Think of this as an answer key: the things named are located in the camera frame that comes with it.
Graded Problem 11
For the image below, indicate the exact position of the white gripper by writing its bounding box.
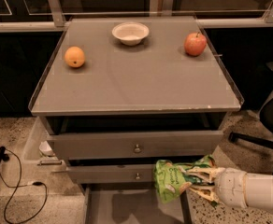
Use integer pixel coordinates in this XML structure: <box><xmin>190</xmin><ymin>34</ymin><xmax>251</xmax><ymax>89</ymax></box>
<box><xmin>186</xmin><ymin>167</ymin><xmax>247</xmax><ymax>208</ymax></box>

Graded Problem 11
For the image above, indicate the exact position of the green rice chip bag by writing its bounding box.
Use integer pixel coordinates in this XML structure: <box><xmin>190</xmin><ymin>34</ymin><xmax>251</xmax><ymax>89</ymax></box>
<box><xmin>153</xmin><ymin>155</ymin><xmax>218</xmax><ymax>203</ymax></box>

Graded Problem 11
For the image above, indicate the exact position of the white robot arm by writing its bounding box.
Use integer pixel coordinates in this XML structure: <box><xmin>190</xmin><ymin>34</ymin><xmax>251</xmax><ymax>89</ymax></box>
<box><xmin>188</xmin><ymin>168</ymin><xmax>273</xmax><ymax>215</ymax></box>

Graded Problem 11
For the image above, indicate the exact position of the grey top drawer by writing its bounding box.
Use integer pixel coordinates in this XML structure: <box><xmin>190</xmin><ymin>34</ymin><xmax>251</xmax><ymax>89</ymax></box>
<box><xmin>48</xmin><ymin>131</ymin><xmax>223</xmax><ymax>160</ymax></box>

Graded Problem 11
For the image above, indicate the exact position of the grey drawer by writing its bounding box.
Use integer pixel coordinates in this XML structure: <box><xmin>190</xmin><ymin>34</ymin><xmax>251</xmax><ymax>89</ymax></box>
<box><xmin>66</xmin><ymin>164</ymin><xmax>155</xmax><ymax>184</ymax></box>
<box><xmin>48</xmin><ymin>131</ymin><xmax>223</xmax><ymax>160</ymax></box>
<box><xmin>82</xmin><ymin>183</ymin><xmax>194</xmax><ymax>224</ymax></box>

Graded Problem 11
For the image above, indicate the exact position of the grey bottom drawer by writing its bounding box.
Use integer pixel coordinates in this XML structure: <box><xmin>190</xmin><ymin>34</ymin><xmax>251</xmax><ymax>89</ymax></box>
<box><xmin>82</xmin><ymin>183</ymin><xmax>194</xmax><ymax>224</ymax></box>

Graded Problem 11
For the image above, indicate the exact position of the grey middle drawer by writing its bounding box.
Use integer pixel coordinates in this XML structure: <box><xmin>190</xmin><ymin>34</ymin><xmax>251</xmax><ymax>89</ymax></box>
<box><xmin>66</xmin><ymin>164</ymin><xmax>155</xmax><ymax>184</ymax></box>

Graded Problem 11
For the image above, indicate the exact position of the grey drawer cabinet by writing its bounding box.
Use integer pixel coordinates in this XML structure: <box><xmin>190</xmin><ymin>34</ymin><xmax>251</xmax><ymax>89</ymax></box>
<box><xmin>28</xmin><ymin>15</ymin><xmax>245</xmax><ymax>224</ymax></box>

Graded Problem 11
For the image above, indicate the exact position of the red apple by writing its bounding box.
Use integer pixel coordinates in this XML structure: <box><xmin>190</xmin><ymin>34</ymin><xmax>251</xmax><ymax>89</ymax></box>
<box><xmin>184</xmin><ymin>32</ymin><xmax>207</xmax><ymax>56</ymax></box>

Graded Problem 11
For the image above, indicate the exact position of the white paper bowl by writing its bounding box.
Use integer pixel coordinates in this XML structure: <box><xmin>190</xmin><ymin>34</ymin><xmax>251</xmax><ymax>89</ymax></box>
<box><xmin>112</xmin><ymin>21</ymin><xmax>150</xmax><ymax>46</ymax></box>

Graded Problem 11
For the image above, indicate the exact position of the clear plastic storage bin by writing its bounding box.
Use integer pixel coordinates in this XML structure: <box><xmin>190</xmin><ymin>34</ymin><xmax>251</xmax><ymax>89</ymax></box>
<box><xmin>21</xmin><ymin>118</ymin><xmax>66</xmax><ymax>173</ymax></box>

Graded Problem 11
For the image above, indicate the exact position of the orange fruit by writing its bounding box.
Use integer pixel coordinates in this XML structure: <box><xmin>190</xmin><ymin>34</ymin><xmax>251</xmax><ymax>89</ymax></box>
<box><xmin>65</xmin><ymin>47</ymin><xmax>85</xmax><ymax>68</ymax></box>

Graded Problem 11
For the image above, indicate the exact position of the metal window bracket left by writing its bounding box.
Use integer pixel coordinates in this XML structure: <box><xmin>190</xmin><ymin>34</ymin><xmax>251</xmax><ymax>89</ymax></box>
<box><xmin>48</xmin><ymin>0</ymin><xmax>65</xmax><ymax>27</ymax></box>

